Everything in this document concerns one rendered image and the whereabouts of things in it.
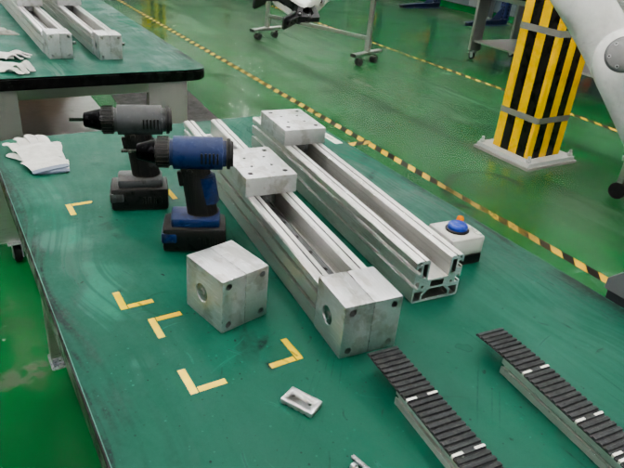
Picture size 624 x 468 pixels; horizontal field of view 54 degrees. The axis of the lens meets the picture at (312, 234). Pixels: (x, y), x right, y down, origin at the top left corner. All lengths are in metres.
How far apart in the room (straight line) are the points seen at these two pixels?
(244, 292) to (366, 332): 0.20
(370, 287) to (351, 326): 0.07
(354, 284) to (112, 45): 1.88
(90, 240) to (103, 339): 0.32
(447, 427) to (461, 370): 0.17
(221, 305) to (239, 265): 0.07
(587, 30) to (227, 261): 0.86
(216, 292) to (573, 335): 0.60
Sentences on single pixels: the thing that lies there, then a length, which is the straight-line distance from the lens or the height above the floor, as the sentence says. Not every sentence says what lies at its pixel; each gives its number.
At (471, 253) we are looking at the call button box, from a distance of 1.25.
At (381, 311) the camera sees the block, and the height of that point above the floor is 0.85.
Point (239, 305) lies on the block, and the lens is 0.97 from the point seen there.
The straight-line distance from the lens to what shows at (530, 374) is 0.96.
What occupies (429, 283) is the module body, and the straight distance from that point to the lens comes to 1.09.
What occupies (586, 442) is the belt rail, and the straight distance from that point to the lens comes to 0.92.
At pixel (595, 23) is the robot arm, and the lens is 1.39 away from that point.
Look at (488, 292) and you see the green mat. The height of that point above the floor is 0.78.
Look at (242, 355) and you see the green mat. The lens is 0.94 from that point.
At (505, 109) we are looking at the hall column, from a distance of 4.36.
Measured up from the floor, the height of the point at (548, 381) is 0.81.
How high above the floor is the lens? 1.38
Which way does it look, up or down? 28 degrees down
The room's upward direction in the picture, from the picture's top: 5 degrees clockwise
